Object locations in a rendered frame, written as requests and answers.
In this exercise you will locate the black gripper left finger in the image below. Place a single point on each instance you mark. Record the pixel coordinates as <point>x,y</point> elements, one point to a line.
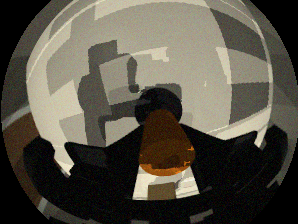
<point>119,159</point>

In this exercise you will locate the orange tapered knob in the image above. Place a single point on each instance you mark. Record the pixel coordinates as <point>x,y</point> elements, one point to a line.
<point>165,149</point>

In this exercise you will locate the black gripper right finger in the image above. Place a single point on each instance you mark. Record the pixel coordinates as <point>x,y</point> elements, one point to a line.
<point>212,154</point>

